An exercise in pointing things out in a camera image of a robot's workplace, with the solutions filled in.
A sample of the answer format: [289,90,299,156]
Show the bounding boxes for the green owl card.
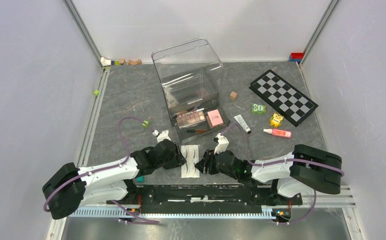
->
[251,103,266,114]

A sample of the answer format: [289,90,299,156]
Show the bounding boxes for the pink compact case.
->
[206,109,224,128]

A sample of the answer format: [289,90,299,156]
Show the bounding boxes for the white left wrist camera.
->
[152,130,172,143]

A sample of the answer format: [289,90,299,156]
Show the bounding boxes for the yellow owl card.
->
[270,112,284,128]

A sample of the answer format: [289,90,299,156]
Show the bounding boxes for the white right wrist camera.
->
[213,133,229,155]

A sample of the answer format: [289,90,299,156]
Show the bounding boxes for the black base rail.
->
[118,184,303,214]

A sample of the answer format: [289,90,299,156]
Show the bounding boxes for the eyebrow stencil card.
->
[181,145,200,178]

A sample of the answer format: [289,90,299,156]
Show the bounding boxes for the red blue blocks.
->
[289,52,304,62]

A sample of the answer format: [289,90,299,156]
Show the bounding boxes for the clear acrylic drawer organizer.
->
[151,37,231,144]

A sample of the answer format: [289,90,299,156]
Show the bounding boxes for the white cosmetic tube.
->
[234,114,251,134]

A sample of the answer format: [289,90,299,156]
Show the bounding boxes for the black white checkerboard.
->
[249,69,319,127]

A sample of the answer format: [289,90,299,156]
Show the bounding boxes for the aluminium frame rail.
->
[63,0,103,68]

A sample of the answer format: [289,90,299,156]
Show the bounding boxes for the teal cube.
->
[136,176,145,183]

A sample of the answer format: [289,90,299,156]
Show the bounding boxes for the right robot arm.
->
[195,144,344,204]

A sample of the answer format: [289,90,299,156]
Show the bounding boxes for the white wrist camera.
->
[152,130,172,143]
[213,133,229,155]

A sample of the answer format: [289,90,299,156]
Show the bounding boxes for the brown eyeshadow palette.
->
[176,110,206,129]

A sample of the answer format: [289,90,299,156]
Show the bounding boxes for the small wooden toy blocks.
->
[100,57,142,67]

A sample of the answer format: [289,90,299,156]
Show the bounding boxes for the lime green cube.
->
[142,120,150,128]

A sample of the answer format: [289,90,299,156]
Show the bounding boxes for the wooden cube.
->
[229,91,238,101]

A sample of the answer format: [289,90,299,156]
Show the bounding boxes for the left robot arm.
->
[42,139,186,220]

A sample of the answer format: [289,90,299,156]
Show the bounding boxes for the pink spray bottle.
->
[263,128,292,139]

